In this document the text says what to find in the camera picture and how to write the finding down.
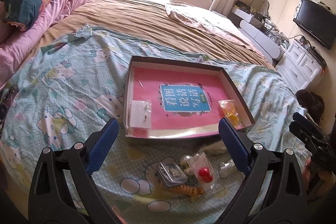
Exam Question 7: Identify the pink quilt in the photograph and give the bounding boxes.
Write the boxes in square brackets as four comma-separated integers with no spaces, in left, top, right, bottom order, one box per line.
[1,0,89,87]

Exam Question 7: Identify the orange spiral hair tie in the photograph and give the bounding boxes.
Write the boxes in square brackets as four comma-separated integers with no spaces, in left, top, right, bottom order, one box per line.
[163,184,205,197]

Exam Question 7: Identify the pearl hair clip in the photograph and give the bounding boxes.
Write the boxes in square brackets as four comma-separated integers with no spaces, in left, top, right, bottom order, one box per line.
[180,155,194,168]

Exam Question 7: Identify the small white earring bag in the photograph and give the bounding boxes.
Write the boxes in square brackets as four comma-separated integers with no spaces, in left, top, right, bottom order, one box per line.
[129,100,152,129]

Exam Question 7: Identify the yellow orange earring bag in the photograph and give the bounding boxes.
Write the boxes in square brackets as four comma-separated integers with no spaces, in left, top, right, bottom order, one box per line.
[219,100,243,129]

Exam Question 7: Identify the dark shallow cardboard box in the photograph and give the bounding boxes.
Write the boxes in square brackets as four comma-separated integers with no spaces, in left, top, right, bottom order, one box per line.
[123,56,255,140]

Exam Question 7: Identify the black flat television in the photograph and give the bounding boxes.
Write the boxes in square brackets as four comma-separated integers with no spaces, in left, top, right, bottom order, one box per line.
[293,0,335,50]

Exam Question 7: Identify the white drawer cabinet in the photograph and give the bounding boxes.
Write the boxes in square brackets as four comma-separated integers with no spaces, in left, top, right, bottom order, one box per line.
[276,39,325,93]

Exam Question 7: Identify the light blue cartoon blanket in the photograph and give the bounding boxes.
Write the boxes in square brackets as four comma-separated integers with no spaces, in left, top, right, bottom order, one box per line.
[1,26,310,223]

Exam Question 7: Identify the tan bed sheet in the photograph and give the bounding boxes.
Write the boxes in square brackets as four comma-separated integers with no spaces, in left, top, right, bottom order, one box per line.
[26,0,273,69]

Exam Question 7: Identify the pink floral cloth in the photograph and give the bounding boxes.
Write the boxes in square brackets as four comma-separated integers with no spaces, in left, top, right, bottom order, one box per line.
[165,1,261,54]

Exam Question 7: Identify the white grey low cabinet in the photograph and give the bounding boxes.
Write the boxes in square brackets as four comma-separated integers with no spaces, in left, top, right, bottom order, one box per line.
[228,7,284,66]

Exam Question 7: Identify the small clear plastic bag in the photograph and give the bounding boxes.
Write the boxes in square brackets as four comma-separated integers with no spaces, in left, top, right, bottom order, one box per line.
[219,159,237,178]

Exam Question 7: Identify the red ball earrings bag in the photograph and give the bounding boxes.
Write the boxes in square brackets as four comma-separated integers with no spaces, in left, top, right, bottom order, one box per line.
[191,151,216,190]

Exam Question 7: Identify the clear box with blue base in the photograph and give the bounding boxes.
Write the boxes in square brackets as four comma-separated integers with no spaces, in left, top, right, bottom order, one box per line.
[157,162,188,188]

